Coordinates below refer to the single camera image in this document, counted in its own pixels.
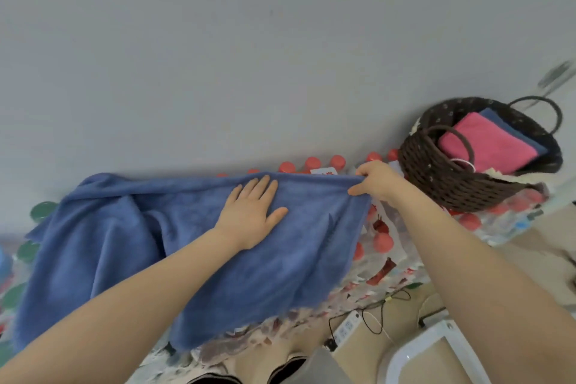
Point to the blue towel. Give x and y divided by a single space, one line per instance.
526 136
135 235

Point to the person's right forearm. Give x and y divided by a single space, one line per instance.
486 298

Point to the white power strip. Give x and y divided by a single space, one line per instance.
346 329

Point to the person's left hand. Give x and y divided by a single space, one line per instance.
249 217

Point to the person's right hand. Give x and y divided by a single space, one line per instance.
382 181

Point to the brown wicker basket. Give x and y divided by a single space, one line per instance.
441 185

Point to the black striped shorts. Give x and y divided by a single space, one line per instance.
288 370

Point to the pink towel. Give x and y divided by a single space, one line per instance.
490 145

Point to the white shirt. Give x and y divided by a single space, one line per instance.
324 370

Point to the white gym frame grey panel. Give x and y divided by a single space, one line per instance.
414 347

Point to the person's left forearm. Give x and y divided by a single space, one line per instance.
112 316

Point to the stack of bottled water packs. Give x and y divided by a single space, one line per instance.
387 244

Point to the white zip tie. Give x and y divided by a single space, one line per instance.
468 163

